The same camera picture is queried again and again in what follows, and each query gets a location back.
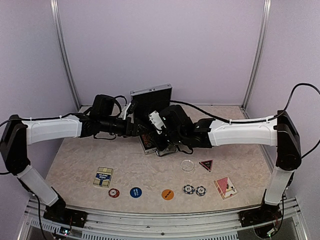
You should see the blue small blind button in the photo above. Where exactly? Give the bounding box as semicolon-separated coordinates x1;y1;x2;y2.
129;187;142;198

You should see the right aluminium corner post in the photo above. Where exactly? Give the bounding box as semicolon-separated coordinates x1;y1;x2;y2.
241;0;272;111

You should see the chip row in case back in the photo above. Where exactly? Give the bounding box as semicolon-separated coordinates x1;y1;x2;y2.
140;133;153;149

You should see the black pink triangular button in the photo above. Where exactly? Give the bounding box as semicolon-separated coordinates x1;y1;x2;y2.
199;159;213;172

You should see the blue white poker chip stack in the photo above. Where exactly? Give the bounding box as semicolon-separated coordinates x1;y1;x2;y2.
183;184;195;195

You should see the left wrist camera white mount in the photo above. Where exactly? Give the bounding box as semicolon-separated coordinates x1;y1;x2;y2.
120;99;138;120

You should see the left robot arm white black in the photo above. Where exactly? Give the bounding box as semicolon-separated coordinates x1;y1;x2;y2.
0;94;148;223

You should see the red poker chip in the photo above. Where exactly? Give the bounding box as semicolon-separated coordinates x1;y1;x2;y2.
108;188;120;198

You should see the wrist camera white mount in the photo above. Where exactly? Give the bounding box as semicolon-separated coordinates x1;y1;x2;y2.
120;99;138;120
148;110;167;135

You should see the aluminium corner post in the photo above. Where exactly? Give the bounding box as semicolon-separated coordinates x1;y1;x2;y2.
50;0;82;110
241;0;272;111

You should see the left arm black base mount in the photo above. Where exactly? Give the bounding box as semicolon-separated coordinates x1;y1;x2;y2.
43;202;88;228

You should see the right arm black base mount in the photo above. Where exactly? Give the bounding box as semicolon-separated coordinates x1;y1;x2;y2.
238;206;274;228

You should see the left aluminium corner post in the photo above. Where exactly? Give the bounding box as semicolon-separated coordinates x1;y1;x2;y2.
50;0;82;110

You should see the red playing card deck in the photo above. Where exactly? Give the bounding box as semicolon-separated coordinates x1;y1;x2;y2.
214;176;238;200

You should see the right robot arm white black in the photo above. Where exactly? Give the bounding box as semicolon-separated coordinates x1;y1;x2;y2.
148;101;316;225

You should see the aluminium poker chip case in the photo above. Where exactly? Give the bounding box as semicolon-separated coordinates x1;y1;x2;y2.
130;83;178;157

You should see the clear round dealer button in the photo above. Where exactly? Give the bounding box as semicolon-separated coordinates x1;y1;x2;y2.
180;159;195;172

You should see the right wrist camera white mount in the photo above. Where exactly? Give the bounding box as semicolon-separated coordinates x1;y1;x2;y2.
148;110;167;135

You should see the orange big blind button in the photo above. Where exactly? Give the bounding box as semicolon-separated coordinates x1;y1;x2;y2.
161;189;175;201

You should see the blue playing card box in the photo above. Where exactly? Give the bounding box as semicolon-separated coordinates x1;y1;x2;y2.
93;167;114;188

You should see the aluminium front rail frame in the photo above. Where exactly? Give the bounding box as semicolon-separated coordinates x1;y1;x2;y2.
15;198;311;240

